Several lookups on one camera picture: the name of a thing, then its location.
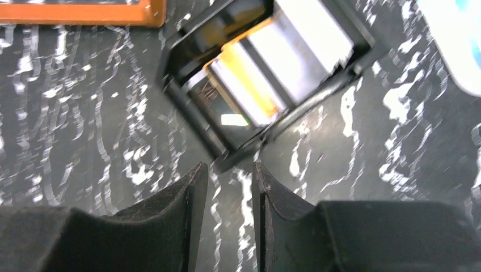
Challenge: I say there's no blue white packaged tool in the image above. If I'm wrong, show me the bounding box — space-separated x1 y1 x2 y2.
416 0 480 97

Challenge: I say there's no stack of cards in box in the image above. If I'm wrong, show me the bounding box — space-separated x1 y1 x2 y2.
183 1 354 147

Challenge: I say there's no orange wooden shelf rack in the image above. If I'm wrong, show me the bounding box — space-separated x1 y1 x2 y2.
1 1 167 27

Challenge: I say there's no black card storage box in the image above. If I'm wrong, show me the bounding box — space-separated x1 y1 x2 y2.
157 1 388 172

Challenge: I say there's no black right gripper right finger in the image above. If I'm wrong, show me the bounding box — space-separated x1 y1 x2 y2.
251 162 480 271

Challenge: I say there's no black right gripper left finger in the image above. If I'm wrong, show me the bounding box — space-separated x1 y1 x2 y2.
1 163 208 271

